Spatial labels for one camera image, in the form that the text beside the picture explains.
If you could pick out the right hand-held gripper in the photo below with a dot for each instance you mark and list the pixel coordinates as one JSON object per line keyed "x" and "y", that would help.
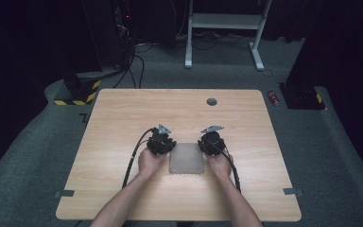
{"x": 212, "y": 143}

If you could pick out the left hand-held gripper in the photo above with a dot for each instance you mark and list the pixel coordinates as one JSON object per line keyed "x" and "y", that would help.
{"x": 160, "y": 143}

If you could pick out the grey checked cleaning cloth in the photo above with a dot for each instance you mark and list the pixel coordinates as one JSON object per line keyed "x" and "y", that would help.
{"x": 186, "y": 159}

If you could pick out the person's right hand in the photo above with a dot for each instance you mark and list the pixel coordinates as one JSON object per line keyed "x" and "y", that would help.
{"x": 220, "y": 165}

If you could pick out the person's left hand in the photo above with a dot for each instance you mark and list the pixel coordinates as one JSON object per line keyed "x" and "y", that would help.
{"x": 149, "y": 165}

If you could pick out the grey round table grommet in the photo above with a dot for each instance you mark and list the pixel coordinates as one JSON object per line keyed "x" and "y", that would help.
{"x": 211, "y": 101}

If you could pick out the red can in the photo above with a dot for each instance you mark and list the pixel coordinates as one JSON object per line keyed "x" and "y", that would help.
{"x": 273, "y": 97}

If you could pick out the yellow black striped base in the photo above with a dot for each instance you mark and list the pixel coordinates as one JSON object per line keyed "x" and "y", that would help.
{"x": 88, "y": 94}

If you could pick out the grey tape strip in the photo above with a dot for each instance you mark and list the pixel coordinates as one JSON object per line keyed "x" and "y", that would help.
{"x": 64, "y": 193}
{"x": 292, "y": 191}

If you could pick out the black base with yellow tape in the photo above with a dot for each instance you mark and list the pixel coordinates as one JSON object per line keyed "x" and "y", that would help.
{"x": 302, "y": 97}

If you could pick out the dark equipment rack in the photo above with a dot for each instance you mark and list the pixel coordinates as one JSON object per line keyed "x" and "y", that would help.
{"x": 124, "y": 31}

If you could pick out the white metal stand frame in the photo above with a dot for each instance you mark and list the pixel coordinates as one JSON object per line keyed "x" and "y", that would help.
{"x": 225, "y": 21}

